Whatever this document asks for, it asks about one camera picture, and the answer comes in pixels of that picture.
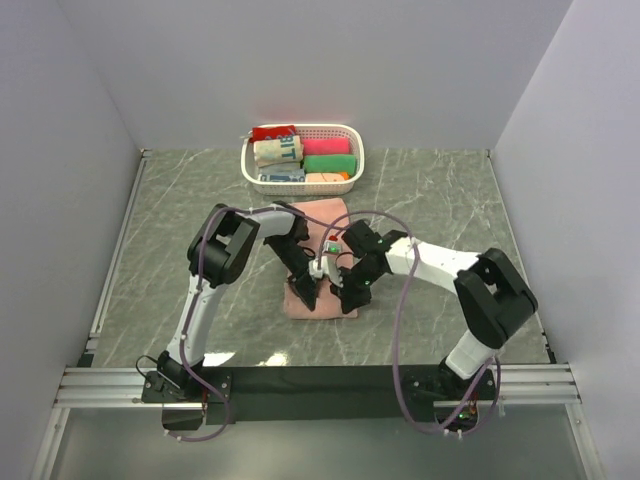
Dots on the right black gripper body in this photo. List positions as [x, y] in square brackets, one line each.
[361, 275]

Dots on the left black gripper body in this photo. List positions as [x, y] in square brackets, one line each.
[292, 256]

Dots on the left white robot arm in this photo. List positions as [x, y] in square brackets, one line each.
[217, 257]

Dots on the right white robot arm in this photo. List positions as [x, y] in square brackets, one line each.
[494, 298]

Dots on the blue printed rolled towel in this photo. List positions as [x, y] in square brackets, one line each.
[281, 176]

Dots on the peach orange rolled towel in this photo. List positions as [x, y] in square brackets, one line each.
[328, 177]

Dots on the green rolled towel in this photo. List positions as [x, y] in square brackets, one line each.
[335, 163]

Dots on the beige printed rolled towel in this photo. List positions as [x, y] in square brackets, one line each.
[271, 152]

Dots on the hot pink rolled towel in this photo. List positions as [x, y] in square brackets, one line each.
[326, 146]

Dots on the white plastic basket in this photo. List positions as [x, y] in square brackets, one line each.
[302, 159]

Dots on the red rolled towel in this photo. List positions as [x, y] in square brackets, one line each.
[272, 133]

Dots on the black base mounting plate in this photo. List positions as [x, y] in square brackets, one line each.
[298, 393]

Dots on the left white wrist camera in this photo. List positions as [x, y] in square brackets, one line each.
[325, 267]

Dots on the aluminium frame rail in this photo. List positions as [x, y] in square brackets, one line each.
[542, 384]

